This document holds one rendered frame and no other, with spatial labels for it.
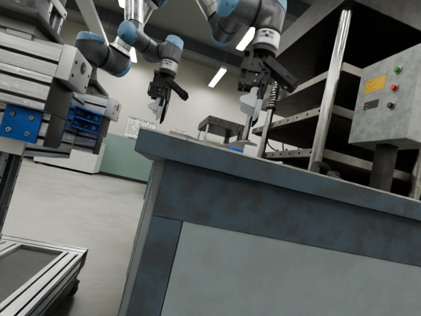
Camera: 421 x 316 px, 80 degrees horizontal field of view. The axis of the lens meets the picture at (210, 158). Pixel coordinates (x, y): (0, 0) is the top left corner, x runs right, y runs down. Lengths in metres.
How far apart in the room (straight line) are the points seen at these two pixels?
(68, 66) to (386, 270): 0.86
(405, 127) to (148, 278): 1.09
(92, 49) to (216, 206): 1.08
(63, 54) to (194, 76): 8.13
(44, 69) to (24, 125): 0.16
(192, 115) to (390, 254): 8.08
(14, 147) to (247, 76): 0.71
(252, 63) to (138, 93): 7.87
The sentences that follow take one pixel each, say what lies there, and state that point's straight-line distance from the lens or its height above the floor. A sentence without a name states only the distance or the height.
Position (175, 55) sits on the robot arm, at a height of 1.20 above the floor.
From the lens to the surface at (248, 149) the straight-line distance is 0.67.
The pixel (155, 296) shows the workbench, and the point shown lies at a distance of 0.45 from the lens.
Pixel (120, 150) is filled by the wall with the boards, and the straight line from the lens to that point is 8.31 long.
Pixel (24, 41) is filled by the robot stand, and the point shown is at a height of 0.97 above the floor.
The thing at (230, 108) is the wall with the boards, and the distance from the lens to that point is 8.85.
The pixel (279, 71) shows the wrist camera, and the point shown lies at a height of 1.06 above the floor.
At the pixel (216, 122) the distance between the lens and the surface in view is 5.69.
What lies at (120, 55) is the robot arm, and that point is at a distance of 1.42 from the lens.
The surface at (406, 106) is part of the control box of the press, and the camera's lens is 1.29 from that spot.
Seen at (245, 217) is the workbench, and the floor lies 0.70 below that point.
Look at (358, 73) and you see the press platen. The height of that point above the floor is 1.51.
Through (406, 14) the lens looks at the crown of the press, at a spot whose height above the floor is 1.86.
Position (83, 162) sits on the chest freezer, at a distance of 7.62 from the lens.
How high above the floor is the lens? 0.75
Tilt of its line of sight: 4 degrees up
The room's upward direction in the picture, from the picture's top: 13 degrees clockwise
